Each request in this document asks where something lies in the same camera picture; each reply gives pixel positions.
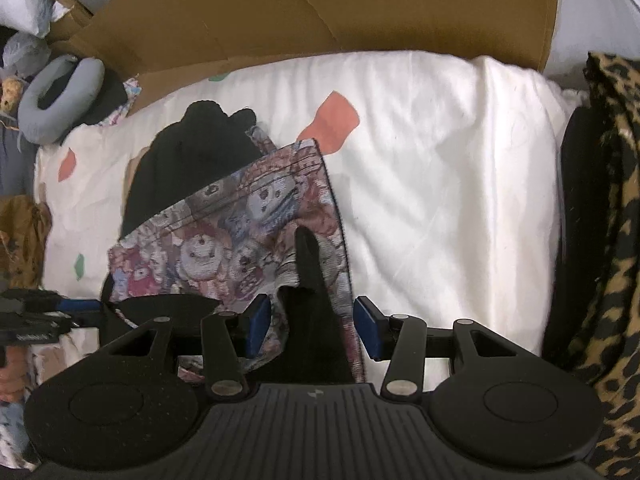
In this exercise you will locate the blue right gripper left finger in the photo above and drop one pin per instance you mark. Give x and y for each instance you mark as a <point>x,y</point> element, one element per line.
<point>256,320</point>

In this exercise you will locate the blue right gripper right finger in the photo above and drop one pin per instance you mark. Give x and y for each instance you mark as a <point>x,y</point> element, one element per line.
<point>373,328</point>

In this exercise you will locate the black bear-pattern shorts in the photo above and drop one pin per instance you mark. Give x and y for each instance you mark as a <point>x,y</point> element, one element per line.
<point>217,210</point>

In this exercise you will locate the person's left hand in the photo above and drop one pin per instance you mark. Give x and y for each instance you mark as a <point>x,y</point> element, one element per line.
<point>14,375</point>

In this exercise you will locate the brown crumpled garment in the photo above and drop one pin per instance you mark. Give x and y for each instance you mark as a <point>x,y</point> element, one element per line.
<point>24,226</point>

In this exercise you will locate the grey-blue blanket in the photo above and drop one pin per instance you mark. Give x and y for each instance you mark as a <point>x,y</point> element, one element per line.
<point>17,164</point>

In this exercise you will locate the cream bear print duvet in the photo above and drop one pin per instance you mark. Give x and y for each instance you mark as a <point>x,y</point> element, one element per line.
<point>444,172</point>

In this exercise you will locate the light blue neck pillow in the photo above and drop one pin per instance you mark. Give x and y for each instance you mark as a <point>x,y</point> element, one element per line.
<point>45,125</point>

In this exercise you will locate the small plush bear toy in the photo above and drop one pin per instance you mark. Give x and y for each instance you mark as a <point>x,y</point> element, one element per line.
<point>12,89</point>

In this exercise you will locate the leopard print garment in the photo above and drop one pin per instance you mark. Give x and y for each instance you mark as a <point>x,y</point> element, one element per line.
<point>593,325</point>

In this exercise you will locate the black cloth under pillow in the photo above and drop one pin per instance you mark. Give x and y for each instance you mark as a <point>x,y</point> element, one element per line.
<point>111,96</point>

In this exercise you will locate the clear plastic bag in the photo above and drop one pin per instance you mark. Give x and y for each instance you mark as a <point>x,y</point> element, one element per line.
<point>33,17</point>

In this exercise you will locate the brown cardboard box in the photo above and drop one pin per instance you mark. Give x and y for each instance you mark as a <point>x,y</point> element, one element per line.
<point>174,42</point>

